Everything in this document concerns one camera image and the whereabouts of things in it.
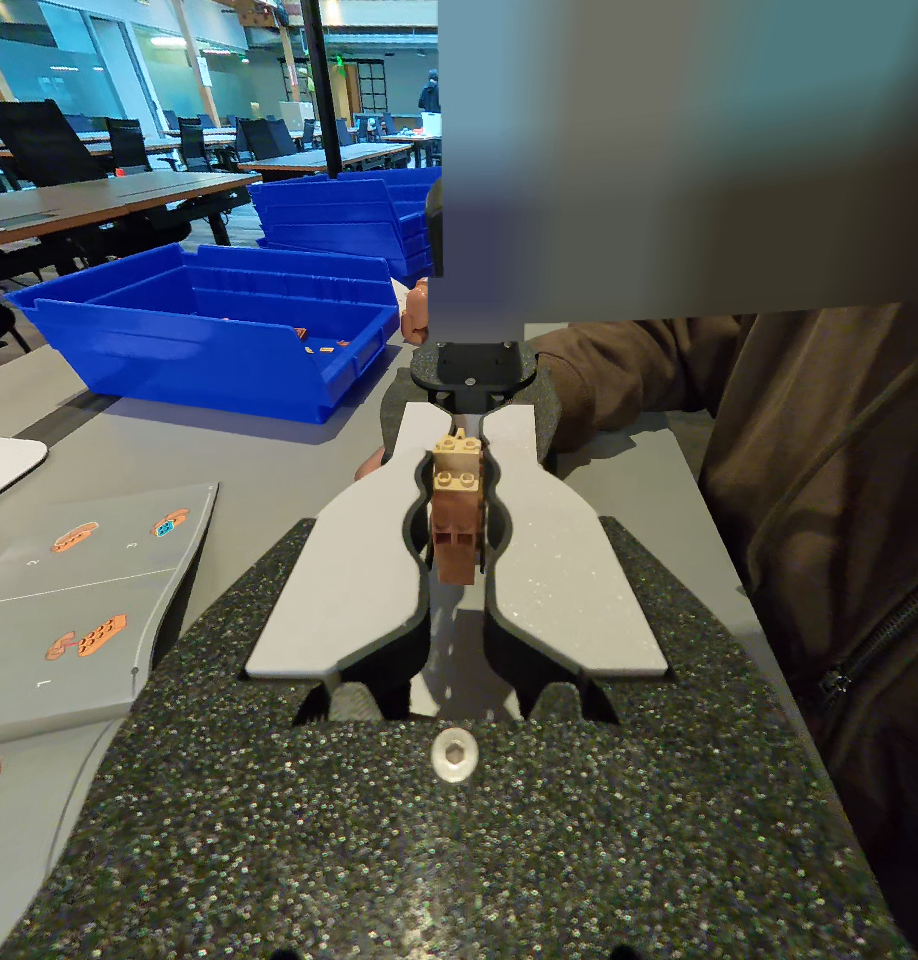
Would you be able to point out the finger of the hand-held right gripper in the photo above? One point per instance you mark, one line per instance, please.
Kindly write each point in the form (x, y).
(425, 427)
(515, 431)

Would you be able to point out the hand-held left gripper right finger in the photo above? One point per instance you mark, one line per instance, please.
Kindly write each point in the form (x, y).
(579, 592)

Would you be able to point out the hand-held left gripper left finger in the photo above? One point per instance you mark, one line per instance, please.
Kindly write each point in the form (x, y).
(339, 585)

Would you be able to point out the brown and tan brick assembly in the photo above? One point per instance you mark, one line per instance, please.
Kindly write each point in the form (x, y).
(455, 517)

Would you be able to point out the person's right forearm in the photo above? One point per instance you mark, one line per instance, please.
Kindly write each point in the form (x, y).
(624, 375)

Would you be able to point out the person's right hand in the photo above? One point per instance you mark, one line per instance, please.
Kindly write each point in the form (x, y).
(370, 466)

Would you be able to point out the tan toy brick figure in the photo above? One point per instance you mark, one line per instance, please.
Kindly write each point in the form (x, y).
(416, 311)

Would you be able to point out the nested blue plastic bins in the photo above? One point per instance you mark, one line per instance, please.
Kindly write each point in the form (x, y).
(339, 217)

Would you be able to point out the open instruction booklet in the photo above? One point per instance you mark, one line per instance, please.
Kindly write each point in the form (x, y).
(91, 585)

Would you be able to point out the blue plastic bin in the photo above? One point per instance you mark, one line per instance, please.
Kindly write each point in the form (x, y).
(166, 352)

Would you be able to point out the black pole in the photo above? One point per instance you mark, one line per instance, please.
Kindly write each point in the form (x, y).
(322, 82)

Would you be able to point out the white rounded board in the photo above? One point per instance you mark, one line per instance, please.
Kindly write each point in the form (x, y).
(5, 469)

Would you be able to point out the black office chair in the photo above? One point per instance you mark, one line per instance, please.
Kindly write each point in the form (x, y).
(46, 142)
(129, 142)
(193, 142)

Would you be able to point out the long wooden table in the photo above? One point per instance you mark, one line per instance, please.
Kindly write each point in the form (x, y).
(91, 199)

